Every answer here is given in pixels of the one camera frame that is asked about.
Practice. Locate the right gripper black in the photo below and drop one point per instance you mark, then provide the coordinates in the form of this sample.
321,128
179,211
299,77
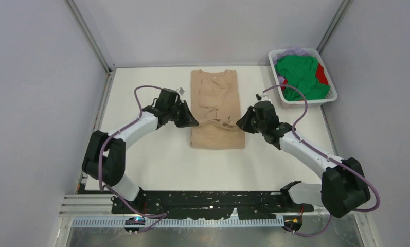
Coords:
244,124

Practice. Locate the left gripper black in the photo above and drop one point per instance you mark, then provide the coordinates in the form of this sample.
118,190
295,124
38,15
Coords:
188,120

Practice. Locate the beige t shirt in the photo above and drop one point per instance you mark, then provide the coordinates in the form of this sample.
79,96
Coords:
215,104

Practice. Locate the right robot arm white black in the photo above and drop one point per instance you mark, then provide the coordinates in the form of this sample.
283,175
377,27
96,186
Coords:
343,187

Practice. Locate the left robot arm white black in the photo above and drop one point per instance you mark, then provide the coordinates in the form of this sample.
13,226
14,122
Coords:
105,157

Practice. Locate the green t shirt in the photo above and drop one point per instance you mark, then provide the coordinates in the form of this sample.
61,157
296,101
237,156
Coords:
300,74

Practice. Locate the white plastic basket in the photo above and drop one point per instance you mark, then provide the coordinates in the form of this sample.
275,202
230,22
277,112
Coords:
331,96

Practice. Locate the lavender t shirt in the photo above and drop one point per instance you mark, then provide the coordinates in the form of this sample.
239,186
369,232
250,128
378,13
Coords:
291,51

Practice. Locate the red t shirt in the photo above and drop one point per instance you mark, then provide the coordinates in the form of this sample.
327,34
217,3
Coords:
320,76

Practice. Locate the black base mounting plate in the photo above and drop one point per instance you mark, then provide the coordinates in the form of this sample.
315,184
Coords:
214,205

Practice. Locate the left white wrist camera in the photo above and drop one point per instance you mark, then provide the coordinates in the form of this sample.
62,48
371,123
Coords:
180,91

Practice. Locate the white slotted cable duct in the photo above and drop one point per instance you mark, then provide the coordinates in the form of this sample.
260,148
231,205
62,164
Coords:
174,223

